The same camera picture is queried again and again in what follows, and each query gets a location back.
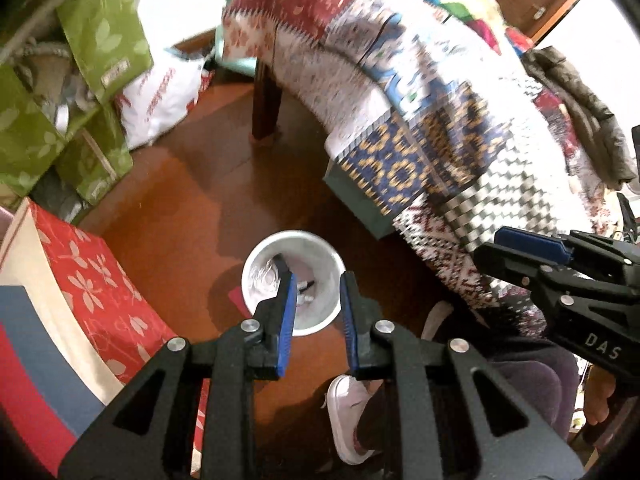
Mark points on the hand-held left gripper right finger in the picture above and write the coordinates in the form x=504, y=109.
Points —
x=348, y=325

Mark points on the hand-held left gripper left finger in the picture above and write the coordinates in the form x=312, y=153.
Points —
x=286, y=320

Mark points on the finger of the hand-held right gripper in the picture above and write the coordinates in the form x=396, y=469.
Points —
x=530, y=242
x=510, y=265

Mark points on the white plastic bin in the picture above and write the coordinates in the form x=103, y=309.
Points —
x=320, y=265

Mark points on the person's right hand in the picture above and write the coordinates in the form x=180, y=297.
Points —
x=597, y=405

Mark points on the red paper sheet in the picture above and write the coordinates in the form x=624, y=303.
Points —
x=236, y=296

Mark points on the person's leg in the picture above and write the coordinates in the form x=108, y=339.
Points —
x=520, y=385
x=480, y=332

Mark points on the white shoe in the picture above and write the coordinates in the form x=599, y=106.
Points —
x=347, y=417
x=436, y=319

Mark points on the teal storage box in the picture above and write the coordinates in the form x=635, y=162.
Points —
x=357, y=200

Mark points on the brown puffer jacket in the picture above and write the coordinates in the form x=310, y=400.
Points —
x=585, y=115

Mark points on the patchwork quilt bed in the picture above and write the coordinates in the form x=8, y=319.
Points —
x=425, y=135

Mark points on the colourful block blanket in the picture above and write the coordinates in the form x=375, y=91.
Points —
x=450, y=10

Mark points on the white plastic bag red print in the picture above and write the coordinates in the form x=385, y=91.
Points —
x=160, y=100

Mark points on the wooden bed frame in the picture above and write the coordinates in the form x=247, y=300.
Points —
x=265, y=105

